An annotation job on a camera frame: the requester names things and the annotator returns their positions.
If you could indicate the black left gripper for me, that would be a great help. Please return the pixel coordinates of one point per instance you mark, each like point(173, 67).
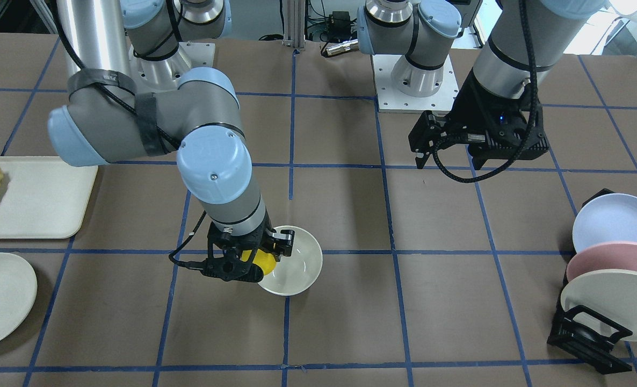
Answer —
point(470, 115)

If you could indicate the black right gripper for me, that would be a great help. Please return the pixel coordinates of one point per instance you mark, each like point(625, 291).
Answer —
point(283, 240)

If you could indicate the yellow lemon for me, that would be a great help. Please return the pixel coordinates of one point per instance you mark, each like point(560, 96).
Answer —
point(262, 264)

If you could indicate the cream white bowl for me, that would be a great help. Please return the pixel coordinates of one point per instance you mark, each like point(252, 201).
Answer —
point(297, 272)

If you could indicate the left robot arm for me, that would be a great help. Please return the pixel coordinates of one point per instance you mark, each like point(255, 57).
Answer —
point(526, 42)

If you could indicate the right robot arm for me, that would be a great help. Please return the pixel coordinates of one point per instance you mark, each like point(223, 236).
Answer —
point(133, 92)

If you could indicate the silver flashlight on floor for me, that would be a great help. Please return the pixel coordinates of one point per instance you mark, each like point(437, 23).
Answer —
point(340, 48)

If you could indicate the light blue plate in rack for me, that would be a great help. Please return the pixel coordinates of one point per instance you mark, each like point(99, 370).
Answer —
point(607, 218)

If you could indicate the pink plate in rack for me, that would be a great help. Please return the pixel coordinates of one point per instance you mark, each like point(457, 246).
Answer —
point(607, 255)

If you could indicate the white rectangular tray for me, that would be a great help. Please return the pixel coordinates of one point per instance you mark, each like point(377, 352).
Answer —
point(42, 197)

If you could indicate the black dish rack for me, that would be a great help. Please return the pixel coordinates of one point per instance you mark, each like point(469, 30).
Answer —
point(585, 343)

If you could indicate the cream plate in rack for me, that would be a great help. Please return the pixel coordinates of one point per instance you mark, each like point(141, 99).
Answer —
point(610, 292)

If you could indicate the cream round plate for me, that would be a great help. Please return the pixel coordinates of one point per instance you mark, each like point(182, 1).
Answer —
point(18, 291)

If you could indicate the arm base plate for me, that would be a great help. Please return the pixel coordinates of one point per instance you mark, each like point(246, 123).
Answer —
point(162, 73)
point(402, 88)

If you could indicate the aluminium frame post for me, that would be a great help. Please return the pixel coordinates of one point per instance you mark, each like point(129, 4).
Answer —
point(294, 23)

